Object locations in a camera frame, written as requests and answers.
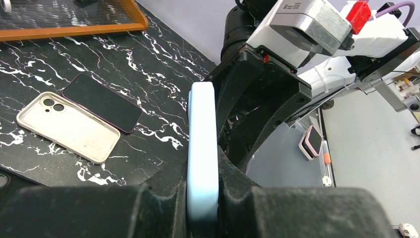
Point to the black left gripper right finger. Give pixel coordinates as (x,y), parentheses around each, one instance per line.
(247,210)

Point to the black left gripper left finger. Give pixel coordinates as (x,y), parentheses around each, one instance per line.
(155,208)

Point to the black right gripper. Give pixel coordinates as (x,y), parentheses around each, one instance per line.
(253,97)

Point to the phone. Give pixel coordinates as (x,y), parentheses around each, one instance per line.
(202,162)

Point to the purple edged smartphone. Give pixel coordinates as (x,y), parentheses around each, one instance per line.
(103,102)

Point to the beige pink phone case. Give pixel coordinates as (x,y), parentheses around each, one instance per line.
(70,126)

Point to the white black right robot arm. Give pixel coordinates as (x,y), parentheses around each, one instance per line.
(384,47)

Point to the orange wooden shelf rack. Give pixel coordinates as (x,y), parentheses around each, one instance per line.
(41,19)

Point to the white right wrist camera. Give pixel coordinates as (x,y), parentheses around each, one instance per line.
(293,27)

